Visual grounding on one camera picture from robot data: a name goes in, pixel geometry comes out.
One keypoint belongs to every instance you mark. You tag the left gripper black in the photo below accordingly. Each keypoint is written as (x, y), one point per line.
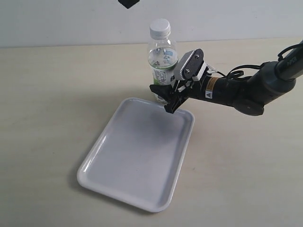
(128, 3)

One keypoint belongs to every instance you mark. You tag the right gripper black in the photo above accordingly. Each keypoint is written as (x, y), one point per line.
(179, 93)

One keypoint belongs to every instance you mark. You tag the clear plastic water bottle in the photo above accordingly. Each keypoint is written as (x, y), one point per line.
(162, 58)

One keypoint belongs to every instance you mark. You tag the white bottle cap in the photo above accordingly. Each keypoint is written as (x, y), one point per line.
(160, 29)

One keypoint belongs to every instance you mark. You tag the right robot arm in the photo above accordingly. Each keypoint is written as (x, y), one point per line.
(247, 88)

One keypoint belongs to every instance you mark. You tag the white plastic tray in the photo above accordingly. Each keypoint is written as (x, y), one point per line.
(138, 156)

